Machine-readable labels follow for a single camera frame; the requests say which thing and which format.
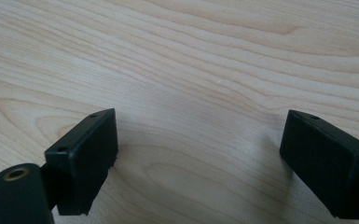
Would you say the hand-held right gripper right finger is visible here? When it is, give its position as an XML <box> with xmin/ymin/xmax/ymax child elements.
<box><xmin>279</xmin><ymin>109</ymin><xmax>359</xmax><ymax>220</ymax></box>

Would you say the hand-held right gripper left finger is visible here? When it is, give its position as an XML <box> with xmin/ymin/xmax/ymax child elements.
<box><xmin>44</xmin><ymin>107</ymin><xmax>119</xmax><ymax>217</ymax></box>

